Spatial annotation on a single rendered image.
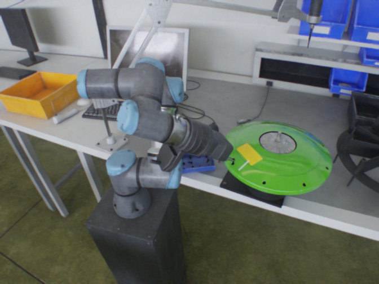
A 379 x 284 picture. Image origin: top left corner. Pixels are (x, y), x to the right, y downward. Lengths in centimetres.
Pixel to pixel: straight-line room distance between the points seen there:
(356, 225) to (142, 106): 67
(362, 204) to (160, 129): 67
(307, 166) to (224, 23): 110
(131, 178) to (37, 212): 161
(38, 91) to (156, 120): 132
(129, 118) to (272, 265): 145
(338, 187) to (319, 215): 15
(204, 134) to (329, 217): 47
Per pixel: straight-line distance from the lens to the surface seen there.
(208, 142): 53
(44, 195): 205
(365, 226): 85
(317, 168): 70
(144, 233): 80
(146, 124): 45
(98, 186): 139
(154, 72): 50
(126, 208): 82
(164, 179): 70
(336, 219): 83
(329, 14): 148
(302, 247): 185
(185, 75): 126
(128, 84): 50
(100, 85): 53
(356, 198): 91
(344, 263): 190
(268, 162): 66
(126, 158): 72
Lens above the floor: 152
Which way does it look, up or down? 38 degrees down
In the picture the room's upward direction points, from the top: 3 degrees counter-clockwise
